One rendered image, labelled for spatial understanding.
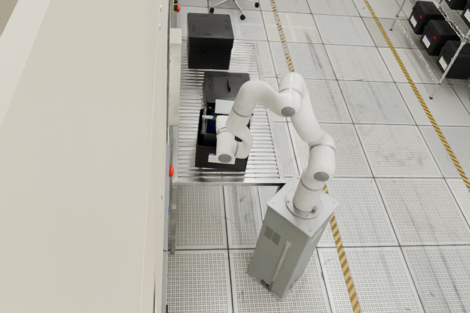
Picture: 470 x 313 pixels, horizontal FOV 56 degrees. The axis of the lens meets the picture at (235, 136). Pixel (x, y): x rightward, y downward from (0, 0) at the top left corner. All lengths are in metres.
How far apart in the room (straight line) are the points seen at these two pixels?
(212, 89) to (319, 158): 0.96
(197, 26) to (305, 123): 1.30
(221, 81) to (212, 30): 0.36
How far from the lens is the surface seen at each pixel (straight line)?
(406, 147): 3.99
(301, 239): 2.28
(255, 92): 1.74
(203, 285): 2.83
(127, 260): 0.17
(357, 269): 3.11
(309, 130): 1.84
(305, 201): 2.18
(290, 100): 1.68
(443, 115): 4.52
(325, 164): 1.92
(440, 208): 3.69
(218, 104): 2.21
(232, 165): 2.31
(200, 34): 2.81
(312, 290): 2.94
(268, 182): 2.33
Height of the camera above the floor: 2.57
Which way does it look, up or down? 46 degrees down
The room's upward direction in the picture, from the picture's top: 10 degrees clockwise
